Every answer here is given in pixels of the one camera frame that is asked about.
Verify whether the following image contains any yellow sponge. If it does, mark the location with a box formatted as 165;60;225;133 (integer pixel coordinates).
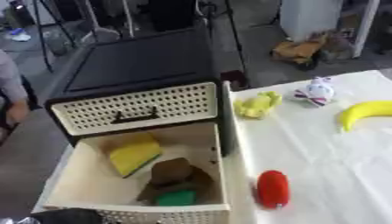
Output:
107;133;165;179

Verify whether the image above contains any red oval toy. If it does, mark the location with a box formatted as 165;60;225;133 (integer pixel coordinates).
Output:
255;170;293;210

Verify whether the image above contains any yellow-green soft toy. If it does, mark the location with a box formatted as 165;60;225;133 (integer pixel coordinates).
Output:
233;90;284;120

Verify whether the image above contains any black tripod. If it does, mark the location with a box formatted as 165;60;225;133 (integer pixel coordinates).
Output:
31;0;80;74

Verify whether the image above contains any brown bag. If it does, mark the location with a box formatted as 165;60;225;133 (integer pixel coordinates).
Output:
269;34;331;70

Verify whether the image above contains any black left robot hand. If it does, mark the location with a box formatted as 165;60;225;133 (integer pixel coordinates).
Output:
29;207;104;224

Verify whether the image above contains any pale closed drawer pierced front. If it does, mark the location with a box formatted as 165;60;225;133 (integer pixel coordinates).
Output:
49;81;221;137

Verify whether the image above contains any brown cardboard piece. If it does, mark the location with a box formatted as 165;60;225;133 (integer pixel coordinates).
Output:
136;157;216;205

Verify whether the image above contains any yellow toy banana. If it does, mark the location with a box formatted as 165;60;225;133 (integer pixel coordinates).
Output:
338;100;392;133

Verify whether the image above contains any black cabinet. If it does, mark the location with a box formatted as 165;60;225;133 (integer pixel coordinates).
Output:
44;26;238;158

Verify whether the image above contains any person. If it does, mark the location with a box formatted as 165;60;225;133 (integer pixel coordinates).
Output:
0;49;32;127

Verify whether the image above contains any black drawer handle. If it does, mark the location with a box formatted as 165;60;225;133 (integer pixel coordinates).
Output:
110;106;161;124

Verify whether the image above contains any white soft toy striped bow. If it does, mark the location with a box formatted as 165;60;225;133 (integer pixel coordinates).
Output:
292;76;337;108

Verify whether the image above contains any green block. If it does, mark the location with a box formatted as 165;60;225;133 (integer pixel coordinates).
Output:
153;190;198;207

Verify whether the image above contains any white cabinet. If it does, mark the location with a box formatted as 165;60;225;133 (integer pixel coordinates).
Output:
278;0;383;59

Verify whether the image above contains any person's hand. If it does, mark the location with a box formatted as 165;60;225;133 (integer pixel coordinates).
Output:
4;100;32;124

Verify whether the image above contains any pale open drawer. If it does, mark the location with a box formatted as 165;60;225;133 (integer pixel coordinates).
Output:
31;122;233;224

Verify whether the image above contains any grey bag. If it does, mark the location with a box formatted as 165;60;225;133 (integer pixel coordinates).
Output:
80;27;123;46

